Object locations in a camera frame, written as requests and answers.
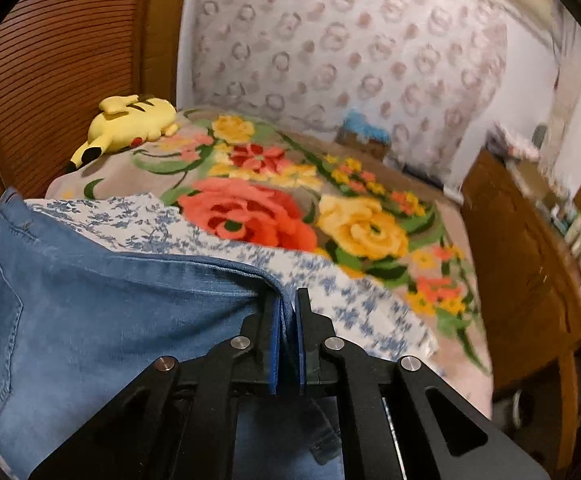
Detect wooden dresser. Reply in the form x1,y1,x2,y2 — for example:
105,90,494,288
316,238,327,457
463,147,581,461

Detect circle patterned sheer curtain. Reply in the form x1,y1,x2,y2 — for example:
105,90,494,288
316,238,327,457
178,0,510,188

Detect row of small bottles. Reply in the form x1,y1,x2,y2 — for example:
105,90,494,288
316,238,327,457
545,192,581,311

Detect stack of newspapers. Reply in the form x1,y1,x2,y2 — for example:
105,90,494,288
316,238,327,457
487,122,541,161

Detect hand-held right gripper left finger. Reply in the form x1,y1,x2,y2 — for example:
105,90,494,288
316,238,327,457
28,302,284,480

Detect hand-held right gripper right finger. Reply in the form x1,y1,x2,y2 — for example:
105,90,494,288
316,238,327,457
295,287,551,480

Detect blue denim pants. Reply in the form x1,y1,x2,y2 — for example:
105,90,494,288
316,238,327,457
0,187,351,480

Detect cardboard box with blue cloth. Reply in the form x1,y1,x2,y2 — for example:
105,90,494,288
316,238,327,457
337,109,393,158

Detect floral plush blanket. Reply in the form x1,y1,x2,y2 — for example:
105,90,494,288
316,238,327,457
45,107,493,411

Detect yellow plush toy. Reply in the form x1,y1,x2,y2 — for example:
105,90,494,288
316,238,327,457
68,94,178,173

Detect white blue floral cushion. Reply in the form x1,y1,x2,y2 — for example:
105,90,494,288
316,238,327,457
23,194,443,376

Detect cream window curtain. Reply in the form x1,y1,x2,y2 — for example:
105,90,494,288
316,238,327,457
545,10,581,201

